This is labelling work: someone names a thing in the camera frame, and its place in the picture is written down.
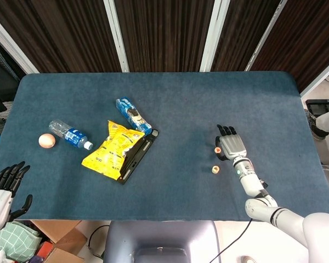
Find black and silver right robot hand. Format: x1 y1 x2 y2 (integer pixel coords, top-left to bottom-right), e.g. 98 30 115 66
215 124 248 161

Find green checked cloth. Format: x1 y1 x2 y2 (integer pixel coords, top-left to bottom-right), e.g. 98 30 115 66
0 221 42 262

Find red notebook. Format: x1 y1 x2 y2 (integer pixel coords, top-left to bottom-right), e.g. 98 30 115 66
37 241 55 258

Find blue felt table cloth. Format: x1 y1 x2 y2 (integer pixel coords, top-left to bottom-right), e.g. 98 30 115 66
0 71 329 222

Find brown cardboard box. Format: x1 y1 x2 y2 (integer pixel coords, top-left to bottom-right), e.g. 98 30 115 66
30 220 88 263

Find beige wooden ball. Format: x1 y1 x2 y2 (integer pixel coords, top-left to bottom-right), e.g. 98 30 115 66
38 133 56 150

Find dark grey sneaker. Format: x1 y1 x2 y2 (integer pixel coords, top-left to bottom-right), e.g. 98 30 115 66
304 108 329 141

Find black floor tray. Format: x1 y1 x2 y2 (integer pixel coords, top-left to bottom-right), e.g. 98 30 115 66
305 99 329 116

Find clear plastic water bottle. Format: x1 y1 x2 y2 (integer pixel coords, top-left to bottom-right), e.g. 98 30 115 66
48 118 94 151

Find blue cookie pack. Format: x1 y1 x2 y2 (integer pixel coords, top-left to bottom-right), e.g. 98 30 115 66
115 97 152 135

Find grey robot torso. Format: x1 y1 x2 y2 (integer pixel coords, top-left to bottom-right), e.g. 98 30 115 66
103 220 222 263

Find yellow chips bag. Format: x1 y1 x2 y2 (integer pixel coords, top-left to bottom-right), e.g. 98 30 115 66
81 119 145 181

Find dark monitor screen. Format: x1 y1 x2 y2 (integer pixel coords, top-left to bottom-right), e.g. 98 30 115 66
0 53 20 104

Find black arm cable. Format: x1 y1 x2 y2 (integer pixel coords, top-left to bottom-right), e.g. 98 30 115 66
208 218 253 263

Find black floor cable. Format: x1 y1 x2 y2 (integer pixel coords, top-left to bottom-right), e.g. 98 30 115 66
87 224 110 258

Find white partition post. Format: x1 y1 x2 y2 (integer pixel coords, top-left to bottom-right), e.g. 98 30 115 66
0 10 39 75
243 0 288 72
103 0 130 73
199 0 231 72
300 54 329 96

